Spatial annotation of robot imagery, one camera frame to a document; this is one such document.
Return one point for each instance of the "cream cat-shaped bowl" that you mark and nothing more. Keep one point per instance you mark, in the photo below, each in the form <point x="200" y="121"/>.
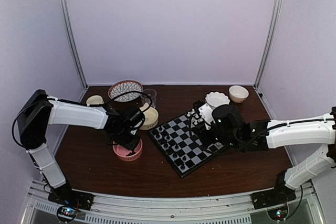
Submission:
<point x="151" y="117"/>

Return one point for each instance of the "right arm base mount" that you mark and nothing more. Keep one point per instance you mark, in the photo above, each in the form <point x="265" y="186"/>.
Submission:
<point x="272" y="197"/>

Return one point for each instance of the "right aluminium frame post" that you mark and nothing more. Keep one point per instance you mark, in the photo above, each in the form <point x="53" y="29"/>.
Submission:
<point x="276" y="9"/>

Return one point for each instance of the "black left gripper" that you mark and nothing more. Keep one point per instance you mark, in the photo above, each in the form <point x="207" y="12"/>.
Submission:
<point x="131" y="146"/>

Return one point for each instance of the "black white chessboard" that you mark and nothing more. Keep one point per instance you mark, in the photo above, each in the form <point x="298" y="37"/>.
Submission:
<point x="181" y="132"/>

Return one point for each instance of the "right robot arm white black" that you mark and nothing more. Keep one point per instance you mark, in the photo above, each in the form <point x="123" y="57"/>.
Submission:
<point x="272" y="134"/>

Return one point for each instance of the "cream round bowl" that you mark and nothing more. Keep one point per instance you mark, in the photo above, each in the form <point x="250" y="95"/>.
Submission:
<point x="238" y="94"/>

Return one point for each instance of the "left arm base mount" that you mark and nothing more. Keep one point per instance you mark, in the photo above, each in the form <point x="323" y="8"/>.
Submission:
<point x="71" y="198"/>

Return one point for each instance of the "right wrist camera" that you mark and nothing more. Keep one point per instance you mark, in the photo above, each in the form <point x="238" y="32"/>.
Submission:
<point x="205" y="113"/>

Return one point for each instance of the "pink cat-shaped bowl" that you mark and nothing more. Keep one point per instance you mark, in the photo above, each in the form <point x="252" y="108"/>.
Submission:
<point x="127" y="155"/>

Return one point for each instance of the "aluminium front rail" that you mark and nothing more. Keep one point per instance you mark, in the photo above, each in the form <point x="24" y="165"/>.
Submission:
<point x="234" y="208"/>

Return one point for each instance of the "aluminium frame post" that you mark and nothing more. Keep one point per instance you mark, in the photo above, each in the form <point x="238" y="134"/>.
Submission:
<point x="72" y="43"/>
<point x="276" y="9"/>

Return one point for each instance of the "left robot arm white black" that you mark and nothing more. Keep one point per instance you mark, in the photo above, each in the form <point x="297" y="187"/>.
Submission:
<point x="43" y="121"/>

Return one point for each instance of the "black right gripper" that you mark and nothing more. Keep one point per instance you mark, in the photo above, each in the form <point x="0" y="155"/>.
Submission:
<point x="201" y="132"/>

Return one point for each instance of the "patterned ceramic plate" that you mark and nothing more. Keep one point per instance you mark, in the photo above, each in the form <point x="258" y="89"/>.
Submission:
<point x="126" y="91"/>

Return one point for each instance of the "left aluminium frame post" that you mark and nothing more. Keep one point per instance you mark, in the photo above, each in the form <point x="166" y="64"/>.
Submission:
<point x="72" y="43"/>

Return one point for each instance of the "white mug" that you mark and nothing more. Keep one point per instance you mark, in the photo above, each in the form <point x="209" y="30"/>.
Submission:
<point x="95" y="100"/>

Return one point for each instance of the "clear drinking glass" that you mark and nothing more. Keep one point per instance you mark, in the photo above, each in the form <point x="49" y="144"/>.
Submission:
<point x="149" y="97"/>

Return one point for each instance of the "white scalloped bowl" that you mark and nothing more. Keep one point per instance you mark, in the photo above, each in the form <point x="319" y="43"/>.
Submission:
<point x="216" y="99"/>

